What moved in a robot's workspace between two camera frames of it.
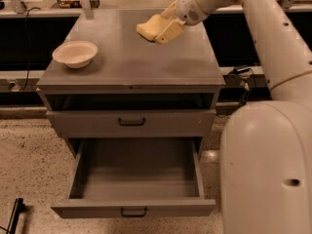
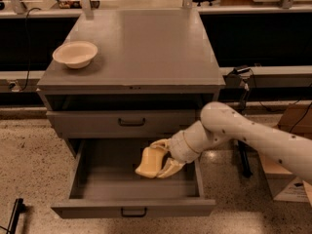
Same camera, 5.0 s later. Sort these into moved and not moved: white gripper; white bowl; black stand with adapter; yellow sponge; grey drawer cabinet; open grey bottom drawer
Moved: yellow sponge; white gripper
Not moved: grey drawer cabinet; open grey bottom drawer; black stand with adapter; white bowl
